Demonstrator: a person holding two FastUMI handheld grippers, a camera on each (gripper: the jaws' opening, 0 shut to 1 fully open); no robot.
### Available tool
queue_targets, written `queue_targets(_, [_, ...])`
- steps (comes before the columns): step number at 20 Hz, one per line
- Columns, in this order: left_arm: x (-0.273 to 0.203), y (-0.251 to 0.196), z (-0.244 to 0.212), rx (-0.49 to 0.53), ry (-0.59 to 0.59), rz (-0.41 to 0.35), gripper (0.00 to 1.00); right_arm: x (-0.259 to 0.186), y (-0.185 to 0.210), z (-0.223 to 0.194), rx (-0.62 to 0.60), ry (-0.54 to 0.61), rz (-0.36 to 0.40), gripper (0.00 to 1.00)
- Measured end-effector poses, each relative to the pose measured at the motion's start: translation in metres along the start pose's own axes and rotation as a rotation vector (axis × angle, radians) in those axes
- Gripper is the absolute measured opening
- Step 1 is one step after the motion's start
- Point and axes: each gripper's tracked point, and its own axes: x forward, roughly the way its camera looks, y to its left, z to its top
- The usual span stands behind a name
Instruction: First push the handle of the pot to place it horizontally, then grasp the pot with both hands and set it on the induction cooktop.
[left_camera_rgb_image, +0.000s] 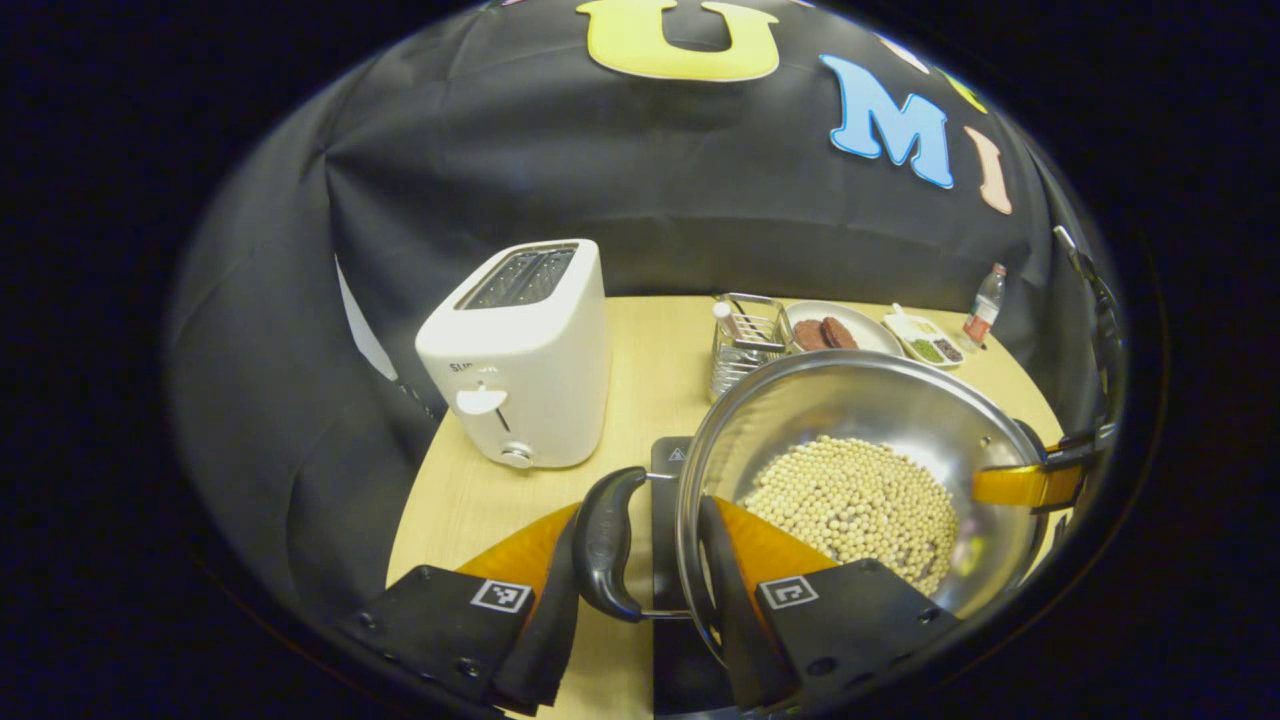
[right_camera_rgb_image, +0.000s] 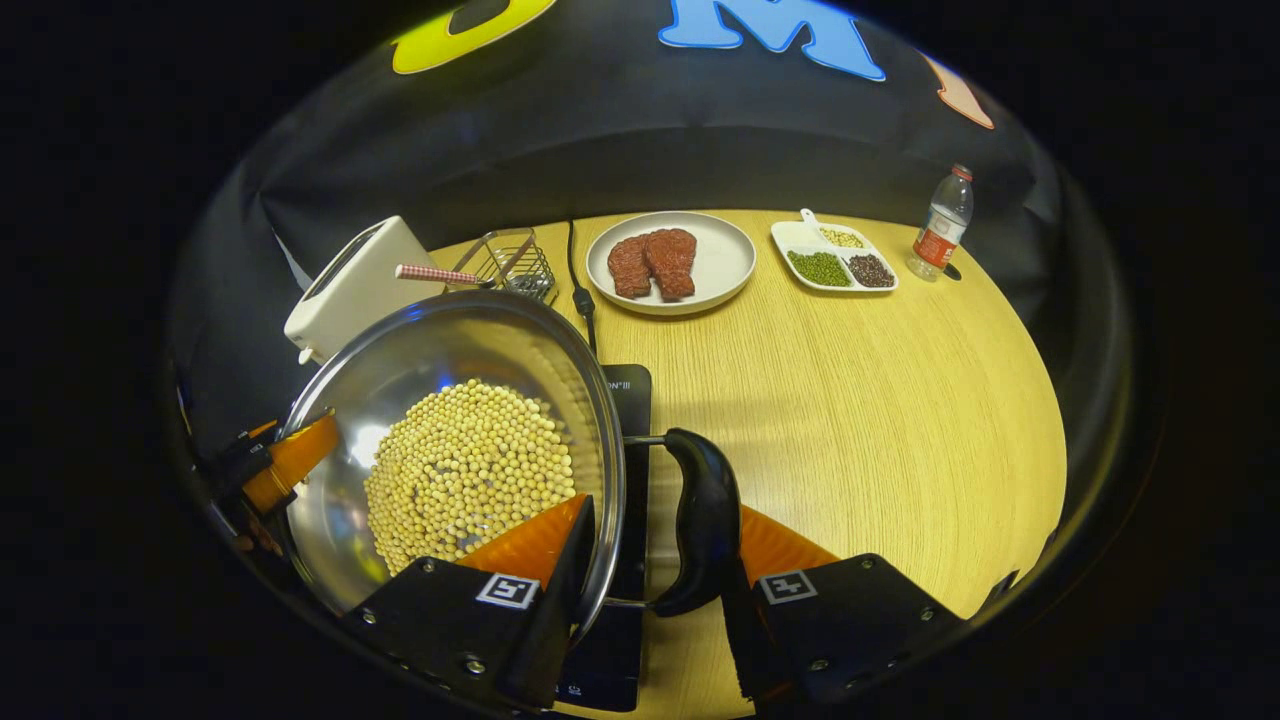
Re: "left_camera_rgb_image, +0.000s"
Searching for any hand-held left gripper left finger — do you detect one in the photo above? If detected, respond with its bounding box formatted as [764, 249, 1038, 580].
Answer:
[338, 503, 583, 713]

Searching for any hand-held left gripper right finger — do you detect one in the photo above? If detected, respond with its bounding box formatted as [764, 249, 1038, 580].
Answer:
[697, 495, 963, 713]

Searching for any black induction cooktop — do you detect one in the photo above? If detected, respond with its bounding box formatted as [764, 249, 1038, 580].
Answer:
[649, 435, 747, 718]

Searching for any steel pot with black handles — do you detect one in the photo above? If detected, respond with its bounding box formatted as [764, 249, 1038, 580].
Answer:
[572, 349, 1053, 669]

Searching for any clear plastic water bottle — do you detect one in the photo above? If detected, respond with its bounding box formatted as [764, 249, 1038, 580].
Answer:
[961, 262, 1009, 347]

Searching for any large pile of soybeans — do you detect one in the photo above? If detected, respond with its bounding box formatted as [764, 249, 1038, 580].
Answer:
[738, 434, 962, 598]

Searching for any white divided dish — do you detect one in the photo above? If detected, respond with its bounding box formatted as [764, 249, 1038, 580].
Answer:
[882, 303, 967, 370]

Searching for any round white plate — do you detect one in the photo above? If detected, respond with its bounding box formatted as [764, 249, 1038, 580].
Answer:
[782, 300, 907, 359]

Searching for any white toaster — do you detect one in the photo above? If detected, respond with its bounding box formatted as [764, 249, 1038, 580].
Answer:
[414, 237, 614, 472]

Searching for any black backdrop cloth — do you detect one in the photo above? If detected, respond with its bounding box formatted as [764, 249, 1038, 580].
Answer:
[165, 0, 1121, 621]

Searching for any metal wire basket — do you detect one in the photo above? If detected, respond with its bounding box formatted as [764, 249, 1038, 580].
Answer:
[707, 292, 797, 402]

